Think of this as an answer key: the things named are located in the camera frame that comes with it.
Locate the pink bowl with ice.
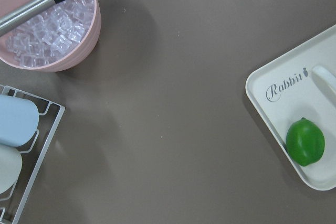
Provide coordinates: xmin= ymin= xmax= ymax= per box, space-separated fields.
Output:
xmin=1 ymin=0 xmax=101 ymax=72

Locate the white wire cup rack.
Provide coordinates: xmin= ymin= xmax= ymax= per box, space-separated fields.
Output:
xmin=1 ymin=85 xmax=65 ymax=223

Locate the steel muddler black tip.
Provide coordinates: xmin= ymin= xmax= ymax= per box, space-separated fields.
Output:
xmin=1 ymin=0 xmax=65 ymax=36

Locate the cream rectangular tray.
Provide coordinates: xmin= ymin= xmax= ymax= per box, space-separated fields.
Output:
xmin=245 ymin=26 xmax=335 ymax=191

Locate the blue cup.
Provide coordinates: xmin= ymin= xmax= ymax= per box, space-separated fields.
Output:
xmin=1 ymin=94 xmax=39 ymax=147

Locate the green lime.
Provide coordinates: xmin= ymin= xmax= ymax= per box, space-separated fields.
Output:
xmin=286 ymin=118 xmax=325 ymax=167

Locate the white ceramic spoon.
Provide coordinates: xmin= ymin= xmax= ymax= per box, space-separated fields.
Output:
xmin=312 ymin=65 xmax=335 ymax=98

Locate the white cup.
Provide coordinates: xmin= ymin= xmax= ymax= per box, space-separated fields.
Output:
xmin=1 ymin=145 xmax=22 ymax=194

